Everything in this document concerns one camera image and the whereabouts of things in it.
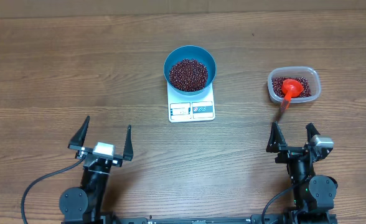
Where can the white digital kitchen scale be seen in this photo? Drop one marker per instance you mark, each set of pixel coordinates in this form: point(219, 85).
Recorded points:
point(186, 107)

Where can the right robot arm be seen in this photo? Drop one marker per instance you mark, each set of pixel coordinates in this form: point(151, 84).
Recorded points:
point(313, 194)

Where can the clear plastic container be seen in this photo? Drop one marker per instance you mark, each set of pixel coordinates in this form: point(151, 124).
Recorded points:
point(295, 72)

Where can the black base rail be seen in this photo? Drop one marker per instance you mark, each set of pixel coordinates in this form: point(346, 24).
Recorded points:
point(254, 219)

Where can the orange measuring scoop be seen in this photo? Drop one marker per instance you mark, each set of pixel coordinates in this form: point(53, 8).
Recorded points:
point(291, 89)

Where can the red beans in container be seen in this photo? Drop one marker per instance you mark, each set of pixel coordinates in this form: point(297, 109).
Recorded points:
point(277, 84)

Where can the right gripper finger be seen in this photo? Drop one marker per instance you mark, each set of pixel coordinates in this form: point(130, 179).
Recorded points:
point(276, 141)
point(311, 132)

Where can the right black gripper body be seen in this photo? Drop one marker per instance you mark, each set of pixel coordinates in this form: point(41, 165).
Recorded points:
point(297, 170)

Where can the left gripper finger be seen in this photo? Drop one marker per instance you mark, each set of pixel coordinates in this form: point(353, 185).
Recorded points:
point(77, 141)
point(128, 147)

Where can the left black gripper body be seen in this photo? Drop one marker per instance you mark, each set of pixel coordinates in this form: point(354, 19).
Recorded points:
point(116, 162)

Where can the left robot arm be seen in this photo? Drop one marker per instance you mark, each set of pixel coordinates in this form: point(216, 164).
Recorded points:
point(83, 204)

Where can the red beans in bowl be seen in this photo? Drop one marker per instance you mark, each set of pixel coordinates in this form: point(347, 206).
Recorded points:
point(188, 75)

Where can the blue bowl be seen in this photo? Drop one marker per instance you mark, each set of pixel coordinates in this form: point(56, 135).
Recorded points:
point(191, 52)

